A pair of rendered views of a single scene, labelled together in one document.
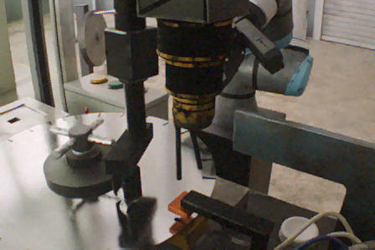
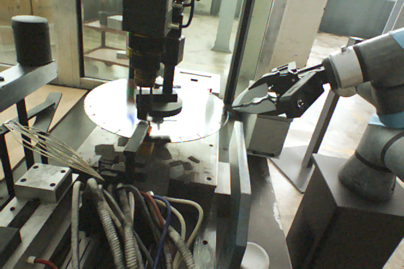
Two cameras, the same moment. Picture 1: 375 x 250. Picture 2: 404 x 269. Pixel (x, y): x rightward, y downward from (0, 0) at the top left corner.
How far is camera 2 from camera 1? 44 cm
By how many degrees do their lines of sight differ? 49
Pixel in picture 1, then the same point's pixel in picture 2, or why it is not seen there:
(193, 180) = (175, 134)
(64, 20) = (269, 36)
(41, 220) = (111, 103)
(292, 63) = not seen: outside the picture
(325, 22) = not seen: outside the picture
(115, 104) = not seen: hidden behind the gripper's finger
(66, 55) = (261, 62)
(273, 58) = (284, 102)
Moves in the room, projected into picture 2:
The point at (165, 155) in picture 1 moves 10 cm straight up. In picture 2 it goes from (189, 122) to (196, 78)
